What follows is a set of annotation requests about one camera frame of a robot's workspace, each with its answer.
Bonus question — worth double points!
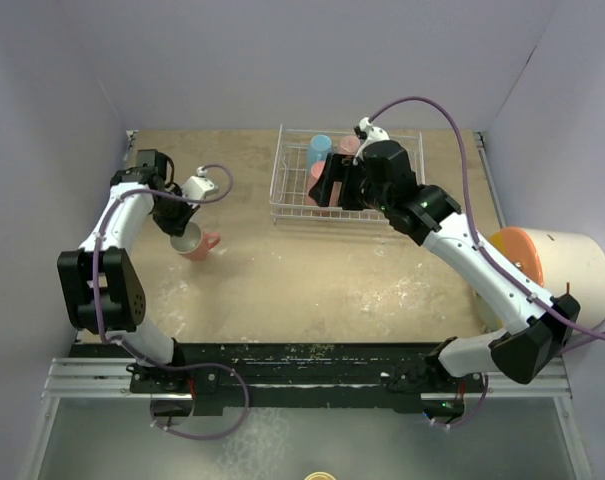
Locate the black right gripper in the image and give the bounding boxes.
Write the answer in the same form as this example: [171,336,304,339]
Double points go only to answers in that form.
[310,153,391,214]

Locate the salmon pink cup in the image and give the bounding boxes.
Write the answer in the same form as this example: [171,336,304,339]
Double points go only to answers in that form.
[304,161,325,207]

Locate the salmon pink mug with handle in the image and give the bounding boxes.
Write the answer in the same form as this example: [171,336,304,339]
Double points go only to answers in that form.
[170,222,221,262]

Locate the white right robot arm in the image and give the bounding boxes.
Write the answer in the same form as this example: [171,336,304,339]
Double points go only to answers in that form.
[309,140,580,391]

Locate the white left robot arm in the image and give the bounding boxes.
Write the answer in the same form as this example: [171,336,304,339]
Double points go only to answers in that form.
[57,150,219,392]

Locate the light pink mug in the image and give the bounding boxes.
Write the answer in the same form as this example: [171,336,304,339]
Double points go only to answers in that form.
[338,135,361,156]

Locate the blue cup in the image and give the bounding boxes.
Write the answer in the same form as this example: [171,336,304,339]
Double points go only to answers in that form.
[306,134,332,172]

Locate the cream cylinder with orange lid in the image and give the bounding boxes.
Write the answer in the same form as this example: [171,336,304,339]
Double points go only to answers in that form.
[489,226,605,328]

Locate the yellow round object at bottom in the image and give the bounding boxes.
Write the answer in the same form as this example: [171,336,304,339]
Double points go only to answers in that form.
[304,471,336,480]

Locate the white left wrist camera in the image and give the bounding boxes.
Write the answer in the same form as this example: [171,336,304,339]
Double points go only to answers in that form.
[180,166,219,202]

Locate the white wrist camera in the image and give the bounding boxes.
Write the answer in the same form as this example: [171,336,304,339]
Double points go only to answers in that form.
[180,166,219,202]
[354,117,389,151]

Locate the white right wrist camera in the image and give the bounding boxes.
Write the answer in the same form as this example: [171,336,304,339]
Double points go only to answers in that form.
[354,117,389,151]

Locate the white wire dish rack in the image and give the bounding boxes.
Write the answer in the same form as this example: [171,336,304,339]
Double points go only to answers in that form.
[271,123,428,226]

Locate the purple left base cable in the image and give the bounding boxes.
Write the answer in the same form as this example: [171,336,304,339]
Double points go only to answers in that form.
[149,362,252,441]

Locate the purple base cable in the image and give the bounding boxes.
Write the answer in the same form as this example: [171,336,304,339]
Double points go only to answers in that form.
[429,367,491,431]
[149,362,252,441]

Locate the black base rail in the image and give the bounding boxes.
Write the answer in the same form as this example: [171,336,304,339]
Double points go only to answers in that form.
[126,343,483,416]

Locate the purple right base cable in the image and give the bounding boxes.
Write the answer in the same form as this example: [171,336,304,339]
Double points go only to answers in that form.
[429,367,491,431]

